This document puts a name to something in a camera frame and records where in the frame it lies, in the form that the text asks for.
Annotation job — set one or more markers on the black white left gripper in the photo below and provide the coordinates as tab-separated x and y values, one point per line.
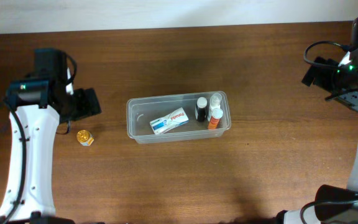
86	103

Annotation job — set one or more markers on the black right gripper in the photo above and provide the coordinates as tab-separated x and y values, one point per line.
317	74

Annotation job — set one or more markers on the small gold lid jar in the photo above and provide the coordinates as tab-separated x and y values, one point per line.
85	138

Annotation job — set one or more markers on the white spray bottle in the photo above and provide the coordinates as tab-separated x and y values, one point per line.
214	103

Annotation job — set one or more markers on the orange tube white cap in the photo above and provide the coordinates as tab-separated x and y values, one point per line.
216	115

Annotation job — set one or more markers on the white Panadol box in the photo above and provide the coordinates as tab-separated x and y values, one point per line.
169	122

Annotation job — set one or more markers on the dark syrup bottle white cap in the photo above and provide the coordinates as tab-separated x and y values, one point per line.
200	109

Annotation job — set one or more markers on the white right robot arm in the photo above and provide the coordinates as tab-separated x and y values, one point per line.
332	204

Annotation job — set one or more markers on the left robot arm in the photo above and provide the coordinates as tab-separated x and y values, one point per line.
37	105

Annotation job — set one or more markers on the clear plastic container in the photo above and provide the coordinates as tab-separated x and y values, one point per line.
141	111

